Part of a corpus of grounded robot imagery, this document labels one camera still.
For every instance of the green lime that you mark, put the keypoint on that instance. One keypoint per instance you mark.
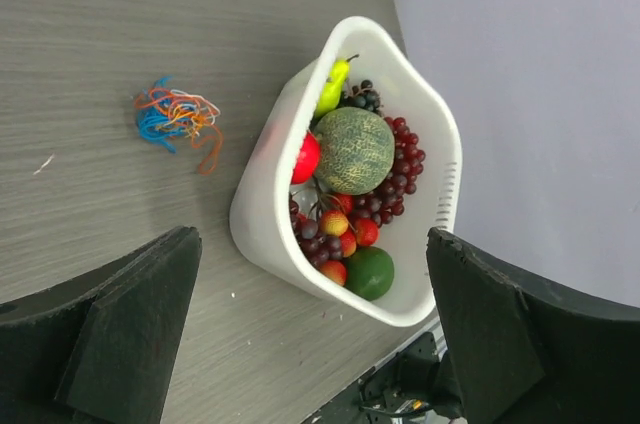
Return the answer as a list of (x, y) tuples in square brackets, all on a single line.
[(370, 273)]

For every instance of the red yellow lychee fruit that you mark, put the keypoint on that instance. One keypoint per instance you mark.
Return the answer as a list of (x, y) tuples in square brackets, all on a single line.
[(334, 222)]

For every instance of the yellow green pear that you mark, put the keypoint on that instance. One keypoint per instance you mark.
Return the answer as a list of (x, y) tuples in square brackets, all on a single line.
[(332, 90)]

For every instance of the white plastic fruit basket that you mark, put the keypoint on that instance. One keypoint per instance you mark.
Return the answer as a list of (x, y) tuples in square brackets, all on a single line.
[(259, 215)]

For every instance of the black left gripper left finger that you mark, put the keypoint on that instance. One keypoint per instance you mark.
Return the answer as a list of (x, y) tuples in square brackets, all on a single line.
[(100, 347)]

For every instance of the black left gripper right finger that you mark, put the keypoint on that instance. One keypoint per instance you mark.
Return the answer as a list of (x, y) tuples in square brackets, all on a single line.
[(525, 349)]

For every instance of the red strawberry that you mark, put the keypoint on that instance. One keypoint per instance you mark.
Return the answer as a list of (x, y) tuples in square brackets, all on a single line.
[(366, 232)]

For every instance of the dark purple grape bunch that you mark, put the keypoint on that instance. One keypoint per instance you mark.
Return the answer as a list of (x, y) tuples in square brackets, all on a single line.
[(317, 246)]

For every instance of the black grape bunch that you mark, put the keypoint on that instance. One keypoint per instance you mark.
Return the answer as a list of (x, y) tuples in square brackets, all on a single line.
[(362, 96)]

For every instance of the red apple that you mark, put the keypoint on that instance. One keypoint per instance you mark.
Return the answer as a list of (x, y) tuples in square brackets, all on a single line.
[(307, 160)]

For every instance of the green netted melon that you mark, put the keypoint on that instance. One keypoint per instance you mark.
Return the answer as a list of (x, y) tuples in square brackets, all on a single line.
[(357, 150)]

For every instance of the red grape bunch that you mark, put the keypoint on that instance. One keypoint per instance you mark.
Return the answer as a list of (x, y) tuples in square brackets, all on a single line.
[(386, 202)]

